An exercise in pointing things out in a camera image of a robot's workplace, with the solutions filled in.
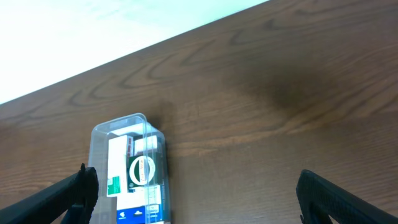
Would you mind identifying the clear plastic container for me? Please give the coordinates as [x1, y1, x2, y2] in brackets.
[88, 113, 172, 224]

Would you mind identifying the green Zam-Buk box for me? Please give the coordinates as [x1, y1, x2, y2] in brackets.
[127, 152, 164, 192]

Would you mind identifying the white green medicine box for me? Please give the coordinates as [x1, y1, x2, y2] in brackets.
[107, 135, 134, 197]

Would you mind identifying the blue Kool Fever box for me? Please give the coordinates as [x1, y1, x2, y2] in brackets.
[116, 136, 169, 223]

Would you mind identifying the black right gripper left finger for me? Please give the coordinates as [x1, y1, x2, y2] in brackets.
[1, 164, 99, 224]

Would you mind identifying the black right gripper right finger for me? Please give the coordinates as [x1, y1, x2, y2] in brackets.
[296, 170, 397, 224]

